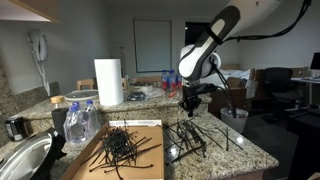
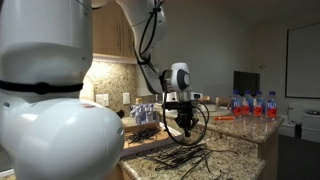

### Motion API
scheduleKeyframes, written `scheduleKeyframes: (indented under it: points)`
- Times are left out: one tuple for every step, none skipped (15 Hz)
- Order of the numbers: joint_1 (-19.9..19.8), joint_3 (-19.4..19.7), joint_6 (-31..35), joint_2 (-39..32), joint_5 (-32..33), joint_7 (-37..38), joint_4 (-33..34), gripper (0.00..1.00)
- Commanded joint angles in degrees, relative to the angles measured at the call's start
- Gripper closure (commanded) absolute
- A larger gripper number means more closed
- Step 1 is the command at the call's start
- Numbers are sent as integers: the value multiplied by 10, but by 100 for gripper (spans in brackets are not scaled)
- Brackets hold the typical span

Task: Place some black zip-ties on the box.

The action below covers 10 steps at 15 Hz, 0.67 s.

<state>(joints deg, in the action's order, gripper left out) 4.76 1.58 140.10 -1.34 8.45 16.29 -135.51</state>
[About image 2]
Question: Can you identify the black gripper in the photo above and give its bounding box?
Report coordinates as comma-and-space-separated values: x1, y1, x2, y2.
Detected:
175, 109, 199, 138

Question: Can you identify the white cabinet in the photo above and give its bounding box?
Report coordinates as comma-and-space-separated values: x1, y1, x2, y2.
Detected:
278, 104, 320, 145

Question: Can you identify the wooden chair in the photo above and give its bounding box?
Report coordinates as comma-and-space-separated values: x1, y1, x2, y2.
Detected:
197, 95, 232, 110

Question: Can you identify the white wall outlet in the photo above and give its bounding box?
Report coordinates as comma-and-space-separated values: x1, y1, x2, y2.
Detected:
95, 93, 111, 108
122, 91, 132, 106

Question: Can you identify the black zip-tie bundle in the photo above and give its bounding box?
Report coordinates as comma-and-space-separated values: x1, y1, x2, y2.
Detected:
137, 142, 214, 171
179, 148, 240, 180

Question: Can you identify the black flat screen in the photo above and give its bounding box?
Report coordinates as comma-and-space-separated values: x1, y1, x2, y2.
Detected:
232, 70, 261, 99

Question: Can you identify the white whiteboard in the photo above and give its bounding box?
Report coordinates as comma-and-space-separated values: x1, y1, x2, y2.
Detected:
285, 22, 320, 100

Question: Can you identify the round beige tray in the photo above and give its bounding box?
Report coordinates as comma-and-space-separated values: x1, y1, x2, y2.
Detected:
195, 107, 233, 118

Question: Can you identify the orange marker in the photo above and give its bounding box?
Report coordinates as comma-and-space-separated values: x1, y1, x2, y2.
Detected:
213, 115, 236, 122

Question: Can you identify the flat cardboard box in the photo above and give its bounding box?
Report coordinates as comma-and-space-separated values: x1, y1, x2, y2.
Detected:
121, 120, 185, 158

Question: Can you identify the black zip-tie pile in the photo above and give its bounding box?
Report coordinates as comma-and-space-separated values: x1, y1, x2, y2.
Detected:
126, 127, 162, 145

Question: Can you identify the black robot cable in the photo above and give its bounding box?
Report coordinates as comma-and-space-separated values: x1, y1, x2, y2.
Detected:
137, 0, 211, 147

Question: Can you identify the Fiji water bottle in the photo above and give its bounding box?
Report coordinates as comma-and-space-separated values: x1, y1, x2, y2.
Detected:
265, 90, 279, 121
242, 89, 255, 117
253, 90, 266, 119
230, 89, 243, 119

